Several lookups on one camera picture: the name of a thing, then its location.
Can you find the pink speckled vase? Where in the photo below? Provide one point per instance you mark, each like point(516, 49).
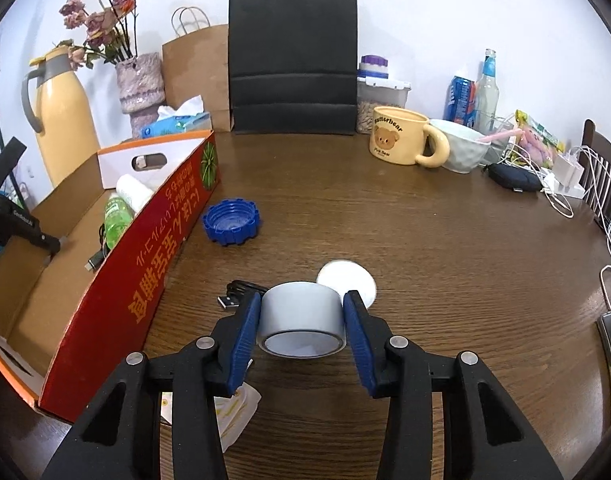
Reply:
point(140, 82)

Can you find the grey tape roll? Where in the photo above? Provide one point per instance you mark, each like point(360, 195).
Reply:
point(300, 310)

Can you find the black zip pouch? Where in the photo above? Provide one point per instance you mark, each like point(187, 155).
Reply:
point(515, 177)

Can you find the white charger block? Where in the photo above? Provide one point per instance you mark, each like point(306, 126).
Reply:
point(568, 170)

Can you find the white round lid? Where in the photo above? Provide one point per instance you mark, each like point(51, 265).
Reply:
point(348, 277)

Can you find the white plastic sachet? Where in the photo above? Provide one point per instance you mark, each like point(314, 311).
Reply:
point(238, 410)

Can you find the green plastic bottle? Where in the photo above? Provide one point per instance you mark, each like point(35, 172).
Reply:
point(116, 220)

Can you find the blue ribbed lid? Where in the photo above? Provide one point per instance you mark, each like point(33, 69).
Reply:
point(233, 220)

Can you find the clear food container purple lid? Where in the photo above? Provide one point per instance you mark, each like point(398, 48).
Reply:
point(380, 95)

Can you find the clear glass bottle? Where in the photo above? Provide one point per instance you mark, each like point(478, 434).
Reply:
point(487, 95)

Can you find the brown paper bag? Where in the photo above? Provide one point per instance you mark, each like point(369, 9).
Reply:
point(195, 65)

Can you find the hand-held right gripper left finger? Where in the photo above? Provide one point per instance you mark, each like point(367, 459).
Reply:
point(245, 340)

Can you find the yellow thermos jug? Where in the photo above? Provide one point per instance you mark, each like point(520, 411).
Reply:
point(68, 125)

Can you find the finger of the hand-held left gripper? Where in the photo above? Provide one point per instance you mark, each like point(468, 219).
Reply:
point(8, 160)
point(50, 247)

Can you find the pink spoon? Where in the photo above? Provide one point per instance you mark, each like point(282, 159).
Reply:
point(500, 135)

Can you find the blue tissue pack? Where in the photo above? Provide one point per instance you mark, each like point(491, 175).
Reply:
point(175, 122)

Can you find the green snack packet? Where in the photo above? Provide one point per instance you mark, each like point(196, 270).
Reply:
point(540, 132)

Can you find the yellow bear mug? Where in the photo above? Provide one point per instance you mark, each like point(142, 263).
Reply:
point(395, 135)

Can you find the blue drink can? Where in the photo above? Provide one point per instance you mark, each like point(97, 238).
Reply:
point(460, 100)

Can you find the white ceramic bowl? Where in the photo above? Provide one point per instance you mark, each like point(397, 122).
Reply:
point(460, 150)

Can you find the black paper bag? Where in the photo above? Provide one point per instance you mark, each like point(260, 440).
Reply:
point(293, 60)

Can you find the orange and red cardboard box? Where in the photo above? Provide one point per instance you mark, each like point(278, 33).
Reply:
point(150, 280)

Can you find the dried pink flowers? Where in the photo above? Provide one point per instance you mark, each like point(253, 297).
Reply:
point(98, 25)

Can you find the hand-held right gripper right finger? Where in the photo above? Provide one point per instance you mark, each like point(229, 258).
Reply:
point(358, 345)

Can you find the pink plush toy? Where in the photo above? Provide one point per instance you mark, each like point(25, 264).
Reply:
point(535, 150)

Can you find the dark wooden chair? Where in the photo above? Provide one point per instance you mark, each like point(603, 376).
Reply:
point(598, 170)

